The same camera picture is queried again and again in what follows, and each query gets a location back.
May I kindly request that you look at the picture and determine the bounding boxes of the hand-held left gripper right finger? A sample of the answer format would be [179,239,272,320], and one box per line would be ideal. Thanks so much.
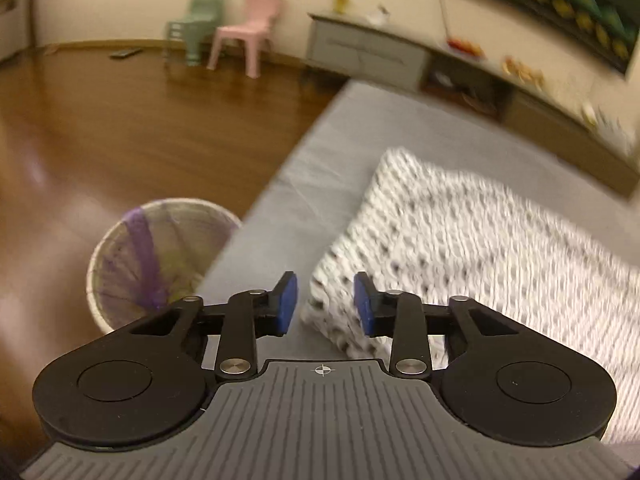
[352,271,551,380]

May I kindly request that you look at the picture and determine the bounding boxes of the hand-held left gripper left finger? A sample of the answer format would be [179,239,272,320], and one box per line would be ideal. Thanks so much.
[95,271,299,380]

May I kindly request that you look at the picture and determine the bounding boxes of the white black-patterned garment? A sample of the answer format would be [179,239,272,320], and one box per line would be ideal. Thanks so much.
[300,147,640,446]

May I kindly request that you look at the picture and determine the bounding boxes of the wicker waste basket, purple liner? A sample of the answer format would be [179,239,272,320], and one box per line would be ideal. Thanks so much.
[86,199,243,335]

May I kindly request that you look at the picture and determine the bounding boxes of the grey television cabinet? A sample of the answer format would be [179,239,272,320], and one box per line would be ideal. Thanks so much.
[305,12,640,201]

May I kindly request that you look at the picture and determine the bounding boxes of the red fruit plate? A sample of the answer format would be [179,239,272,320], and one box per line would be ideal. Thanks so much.
[447,37,485,58]

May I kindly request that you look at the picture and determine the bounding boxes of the pink plastic chair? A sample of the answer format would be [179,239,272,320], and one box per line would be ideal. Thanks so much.
[206,0,282,78]

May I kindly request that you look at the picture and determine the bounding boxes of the green plastic chair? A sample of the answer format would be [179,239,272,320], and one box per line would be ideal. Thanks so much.
[164,0,224,67]

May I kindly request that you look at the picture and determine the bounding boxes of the grey box of small items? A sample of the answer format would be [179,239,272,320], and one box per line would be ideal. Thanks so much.
[599,119,632,152]

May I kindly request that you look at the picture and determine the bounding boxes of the entrance door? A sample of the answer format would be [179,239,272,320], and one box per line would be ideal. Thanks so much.
[0,0,36,63]

